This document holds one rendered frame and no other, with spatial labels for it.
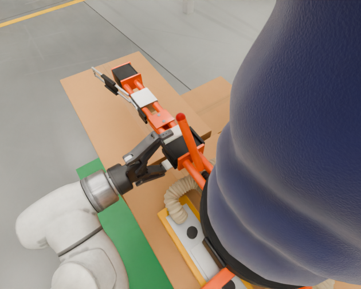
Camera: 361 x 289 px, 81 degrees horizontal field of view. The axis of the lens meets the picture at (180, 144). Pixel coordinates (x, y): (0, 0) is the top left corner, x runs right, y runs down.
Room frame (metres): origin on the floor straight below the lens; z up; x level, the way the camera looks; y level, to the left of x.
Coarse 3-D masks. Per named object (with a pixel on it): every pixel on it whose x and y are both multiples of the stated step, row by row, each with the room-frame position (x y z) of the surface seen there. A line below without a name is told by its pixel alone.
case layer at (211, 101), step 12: (204, 84) 1.19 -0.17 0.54; (216, 84) 1.19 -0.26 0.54; (228, 84) 1.19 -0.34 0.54; (192, 96) 1.07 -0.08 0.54; (204, 96) 1.07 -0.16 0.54; (216, 96) 1.07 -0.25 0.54; (228, 96) 1.07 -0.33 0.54; (192, 108) 0.96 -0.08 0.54; (204, 108) 0.96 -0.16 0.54; (216, 108) 0.96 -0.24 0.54; (228, 108) 0.96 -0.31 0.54; (204, 120) 0.86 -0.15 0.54; (216, 120) 0.86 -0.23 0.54; (228, 120) 0.86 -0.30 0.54; (216, 132) 0.76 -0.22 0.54
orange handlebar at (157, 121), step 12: (144, 108) 0.44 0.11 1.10; (156, 108) 0.45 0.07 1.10; (156, 120) 0.39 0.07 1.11; (168, 120) 0.39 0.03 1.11; (156, 132) 0.37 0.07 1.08; (204, 156) 0.28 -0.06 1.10; (192, 168) 0.24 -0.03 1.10; (204, 180) 0.21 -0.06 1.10; (216, 276) 0.01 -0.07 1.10; (228, 276) 0.01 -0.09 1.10; (204, 288) -0.01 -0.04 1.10; (216, 288) -0.01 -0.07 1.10; (300, 288) -0.01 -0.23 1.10; (312, 288) -0.01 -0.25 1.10
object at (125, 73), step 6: (120, 66) 0.63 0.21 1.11; (126, 66) 0.63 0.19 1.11; (114, 72) 0.59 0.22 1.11; (120, 72) 0.59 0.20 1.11; (126, 72) 0.59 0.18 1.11; (132, 72) 0.59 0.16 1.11; (114, 78) 0.61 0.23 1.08; (120, 78) 0.57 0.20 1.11; (126, 78) 0.57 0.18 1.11; (132, 78) 0.57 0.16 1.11; (138, 78) 0.58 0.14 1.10; (120, 84) 0.56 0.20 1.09; (132, 84) 0.57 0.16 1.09
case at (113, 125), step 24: (96, 72) 0.81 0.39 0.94; (144, 72) 0.81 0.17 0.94; (72, 96) 0.66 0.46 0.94; (96, 96) 0.66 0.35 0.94; (120, 96) 0.66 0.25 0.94; (168, 96) 0.66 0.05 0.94; (96, 120) 0.53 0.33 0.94; (120, 120) 0.53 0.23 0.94; (192, 120) 0.53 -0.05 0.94; (96, 144) 0.41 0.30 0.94; (120, 144) 0.41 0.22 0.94
